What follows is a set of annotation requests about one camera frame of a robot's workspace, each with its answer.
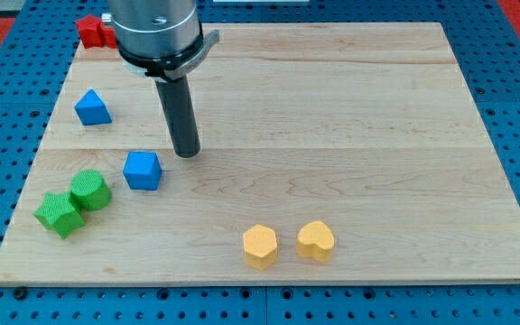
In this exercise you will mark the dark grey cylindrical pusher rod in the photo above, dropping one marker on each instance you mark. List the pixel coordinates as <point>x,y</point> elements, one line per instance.
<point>178,111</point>

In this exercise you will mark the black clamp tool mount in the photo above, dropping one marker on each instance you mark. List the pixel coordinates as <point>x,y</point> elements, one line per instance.
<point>175,66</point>

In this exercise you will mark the blue cube block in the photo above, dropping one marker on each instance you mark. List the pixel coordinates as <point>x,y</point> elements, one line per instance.
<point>142,171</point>

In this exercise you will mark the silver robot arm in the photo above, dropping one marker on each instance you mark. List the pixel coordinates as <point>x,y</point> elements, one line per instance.
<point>164,40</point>

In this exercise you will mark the red block behind arm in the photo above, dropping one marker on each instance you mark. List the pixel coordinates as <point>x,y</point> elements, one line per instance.
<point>108,35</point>

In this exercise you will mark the blue triangle block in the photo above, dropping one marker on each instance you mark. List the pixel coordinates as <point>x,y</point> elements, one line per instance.
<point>91,110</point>

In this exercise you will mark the red star block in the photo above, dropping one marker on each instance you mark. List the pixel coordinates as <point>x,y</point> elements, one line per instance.
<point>89,31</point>

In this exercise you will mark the green cylinder block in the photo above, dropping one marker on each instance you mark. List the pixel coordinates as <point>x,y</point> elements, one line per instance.
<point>90,190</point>

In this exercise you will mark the light wooden board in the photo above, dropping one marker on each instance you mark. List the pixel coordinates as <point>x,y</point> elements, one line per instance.
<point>368,127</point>

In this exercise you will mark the green star block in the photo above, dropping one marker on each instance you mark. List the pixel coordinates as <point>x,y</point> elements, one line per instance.
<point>61,213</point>

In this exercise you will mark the yellow hexagon block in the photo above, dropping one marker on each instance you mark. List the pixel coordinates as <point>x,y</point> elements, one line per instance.
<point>260,246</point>

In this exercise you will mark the yellow heart block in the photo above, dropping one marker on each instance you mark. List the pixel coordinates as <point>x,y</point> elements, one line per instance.
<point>315,240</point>

